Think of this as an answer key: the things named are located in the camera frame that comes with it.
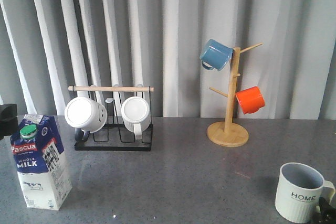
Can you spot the black wire mug rack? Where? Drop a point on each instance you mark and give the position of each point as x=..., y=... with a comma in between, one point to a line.
x=114, y=136

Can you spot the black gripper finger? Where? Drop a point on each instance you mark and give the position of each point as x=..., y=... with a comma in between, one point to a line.
x=326, y=213

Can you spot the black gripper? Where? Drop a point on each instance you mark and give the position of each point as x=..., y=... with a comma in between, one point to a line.
x=9, y=121

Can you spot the wooden mug tree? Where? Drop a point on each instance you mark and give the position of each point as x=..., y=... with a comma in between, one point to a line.
x=227, y=133

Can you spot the white HOME mug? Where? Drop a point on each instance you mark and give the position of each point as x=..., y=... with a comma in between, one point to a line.
x=298, y=191

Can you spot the blue white milk carton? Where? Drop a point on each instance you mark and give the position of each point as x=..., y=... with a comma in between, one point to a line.
x=41, y=163

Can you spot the white ribbed mug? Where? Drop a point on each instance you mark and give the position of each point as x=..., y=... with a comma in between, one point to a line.
x=136, y=115

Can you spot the white smiley mug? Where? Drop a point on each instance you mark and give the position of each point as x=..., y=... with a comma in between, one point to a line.
x=86, y=116

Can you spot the blue enamel mug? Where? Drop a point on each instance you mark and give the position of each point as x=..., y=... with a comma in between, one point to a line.
x=215, y=55

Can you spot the orange mug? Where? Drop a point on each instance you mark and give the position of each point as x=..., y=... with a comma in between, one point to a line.
x=250, y=100

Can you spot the grey pleated curtain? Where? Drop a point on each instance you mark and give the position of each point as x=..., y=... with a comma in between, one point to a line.
x=48, y=45

